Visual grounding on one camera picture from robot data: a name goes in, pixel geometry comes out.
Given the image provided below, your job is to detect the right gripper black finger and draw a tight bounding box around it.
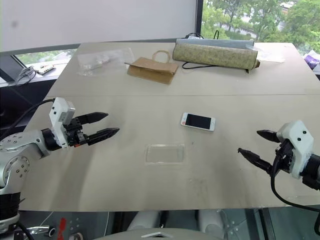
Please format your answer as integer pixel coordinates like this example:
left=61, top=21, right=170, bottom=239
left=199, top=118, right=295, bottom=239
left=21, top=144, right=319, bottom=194
left=256, top=129, right=281, bottom=144
left=237, top=147, right=275, bottom=176

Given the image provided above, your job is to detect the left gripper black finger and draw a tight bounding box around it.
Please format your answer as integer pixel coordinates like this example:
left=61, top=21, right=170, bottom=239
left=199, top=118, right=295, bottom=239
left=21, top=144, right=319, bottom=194
left=79, top=112, right=110, bottom=125
left=86, top=127, right=121, bottom=147

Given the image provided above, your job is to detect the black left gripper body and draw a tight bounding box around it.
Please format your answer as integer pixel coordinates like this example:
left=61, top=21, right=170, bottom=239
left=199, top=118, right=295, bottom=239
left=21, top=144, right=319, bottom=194
left=63, top=116, right=90, bottom=148

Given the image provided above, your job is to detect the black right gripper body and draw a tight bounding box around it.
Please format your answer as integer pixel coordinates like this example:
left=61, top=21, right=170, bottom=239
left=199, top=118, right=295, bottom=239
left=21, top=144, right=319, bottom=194
left=271, top=139, right=300, bottom=175

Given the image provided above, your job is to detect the clear phone case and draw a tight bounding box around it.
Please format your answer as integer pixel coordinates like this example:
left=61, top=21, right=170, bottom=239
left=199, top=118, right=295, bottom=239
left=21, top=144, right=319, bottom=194
left=144, top=143, right=187, bottom=166

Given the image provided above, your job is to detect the white smartphone with black screen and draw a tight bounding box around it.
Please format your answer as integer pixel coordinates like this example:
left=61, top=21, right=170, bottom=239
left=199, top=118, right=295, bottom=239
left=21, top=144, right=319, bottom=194
left=180, top=112, right=217, bottom=133

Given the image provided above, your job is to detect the clear plastic bag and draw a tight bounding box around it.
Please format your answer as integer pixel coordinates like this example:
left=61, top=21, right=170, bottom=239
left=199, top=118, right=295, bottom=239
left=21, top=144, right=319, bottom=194
left=76, top=47, right=136, bottom=77

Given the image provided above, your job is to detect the white circuit board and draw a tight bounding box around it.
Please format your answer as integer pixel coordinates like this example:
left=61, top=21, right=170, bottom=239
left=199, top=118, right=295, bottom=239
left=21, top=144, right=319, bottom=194
left=34, top=63, right=56, bottom=75

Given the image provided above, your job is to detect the brown paper bag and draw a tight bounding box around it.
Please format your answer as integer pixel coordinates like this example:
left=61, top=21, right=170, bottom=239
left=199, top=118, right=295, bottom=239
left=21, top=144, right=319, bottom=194
left=124, top=49, right=180, bottom=86

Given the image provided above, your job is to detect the clear plastic sheet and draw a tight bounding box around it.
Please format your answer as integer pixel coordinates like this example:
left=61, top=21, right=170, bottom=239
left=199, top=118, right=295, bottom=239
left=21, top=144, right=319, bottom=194
left=254, top=46, right=286, bottom=64

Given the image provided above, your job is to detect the purple package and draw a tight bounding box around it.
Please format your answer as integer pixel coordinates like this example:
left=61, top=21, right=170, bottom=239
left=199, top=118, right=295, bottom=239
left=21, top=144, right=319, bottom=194
left=304, top=49, right=320, bottom=71

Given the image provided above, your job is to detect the red tag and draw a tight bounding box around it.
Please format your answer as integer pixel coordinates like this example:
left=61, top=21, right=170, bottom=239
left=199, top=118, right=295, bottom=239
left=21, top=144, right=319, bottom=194
left=58, top=217, right=68, bottom=236

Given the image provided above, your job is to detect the rolled beige patterned mat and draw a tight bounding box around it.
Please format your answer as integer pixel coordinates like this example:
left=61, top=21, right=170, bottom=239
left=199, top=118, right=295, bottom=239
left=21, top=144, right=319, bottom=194
left=172, top=42, right=261, bottom=73

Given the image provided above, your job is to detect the grey rolled sheet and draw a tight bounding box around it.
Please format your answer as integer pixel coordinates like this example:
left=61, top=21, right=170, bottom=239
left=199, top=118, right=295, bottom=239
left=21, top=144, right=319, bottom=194
left=175, top=37, right=256, bottom=50

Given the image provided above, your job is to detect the grey curved robot torso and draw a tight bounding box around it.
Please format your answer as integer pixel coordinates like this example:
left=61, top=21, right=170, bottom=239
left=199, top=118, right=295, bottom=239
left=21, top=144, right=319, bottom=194
left=98, top=226, right=207, bottom=240

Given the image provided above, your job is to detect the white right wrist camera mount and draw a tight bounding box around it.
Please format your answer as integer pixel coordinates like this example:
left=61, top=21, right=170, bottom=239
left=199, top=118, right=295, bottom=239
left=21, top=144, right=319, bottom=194
left=276, top=120, right=315, bottom=180

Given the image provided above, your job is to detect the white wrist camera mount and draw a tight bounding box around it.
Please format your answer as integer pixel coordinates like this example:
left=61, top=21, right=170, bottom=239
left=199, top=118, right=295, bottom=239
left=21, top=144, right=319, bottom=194
left=48, top=97, right=76, bottom=149
left=276, top=120, right=315, bottom=180

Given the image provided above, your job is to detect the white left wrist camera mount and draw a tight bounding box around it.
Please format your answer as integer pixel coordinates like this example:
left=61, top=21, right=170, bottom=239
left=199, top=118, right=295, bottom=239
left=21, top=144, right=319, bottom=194
left=48, top=97, right=76, bottom=149

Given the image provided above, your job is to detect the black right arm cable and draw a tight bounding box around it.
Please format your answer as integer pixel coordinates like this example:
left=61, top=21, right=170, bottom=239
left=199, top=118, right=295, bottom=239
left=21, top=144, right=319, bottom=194
left=270, top=149, right=320, bottom=211

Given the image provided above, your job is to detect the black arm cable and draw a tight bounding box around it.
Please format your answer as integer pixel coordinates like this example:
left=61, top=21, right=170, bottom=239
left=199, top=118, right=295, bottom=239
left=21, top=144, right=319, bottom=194
left=270, top=149, right=320, bottom=211
left=0, top=99, right=55, bottom=141

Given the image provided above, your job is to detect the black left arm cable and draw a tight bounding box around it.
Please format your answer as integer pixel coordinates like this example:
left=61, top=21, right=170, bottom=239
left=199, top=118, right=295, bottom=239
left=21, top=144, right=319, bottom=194
left=0, top=99, right=55, bottom=141

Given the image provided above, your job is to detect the grey cable bundle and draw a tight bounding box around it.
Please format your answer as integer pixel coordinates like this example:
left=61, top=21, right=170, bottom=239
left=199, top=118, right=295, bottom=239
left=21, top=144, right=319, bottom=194
left=14, top=65, right=37, bottom=87

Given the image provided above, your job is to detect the thin black cable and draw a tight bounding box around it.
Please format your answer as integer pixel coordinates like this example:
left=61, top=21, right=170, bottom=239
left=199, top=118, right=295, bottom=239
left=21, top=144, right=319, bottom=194
left=181, top=61, right=251, bottom=74
left=185, top=29, right=221, bottom=41

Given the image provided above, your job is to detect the dark window frame post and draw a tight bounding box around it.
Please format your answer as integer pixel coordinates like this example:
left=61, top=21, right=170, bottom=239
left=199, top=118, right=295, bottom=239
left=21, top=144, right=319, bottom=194
left=194, top=0, right=204, bottom=41

